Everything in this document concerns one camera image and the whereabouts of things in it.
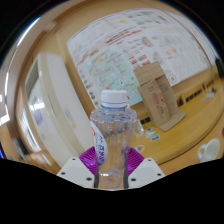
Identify brown cardboard box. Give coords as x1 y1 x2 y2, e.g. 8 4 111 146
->
133 61 188 132

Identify white ceramic mug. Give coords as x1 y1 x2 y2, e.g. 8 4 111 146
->
197 138 222 164

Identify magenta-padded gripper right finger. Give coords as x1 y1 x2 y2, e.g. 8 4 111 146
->
124 147 166 190

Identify white standing air conditioner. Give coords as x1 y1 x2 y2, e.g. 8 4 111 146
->
23 52 95 168

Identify clear plastic water bottle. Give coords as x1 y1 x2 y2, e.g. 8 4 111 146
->
89 89 138 190

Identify large wall poster with map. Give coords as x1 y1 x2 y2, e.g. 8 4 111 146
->
66 8 218 108

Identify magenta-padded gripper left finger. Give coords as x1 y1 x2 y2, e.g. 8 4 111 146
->
56 145 100 189

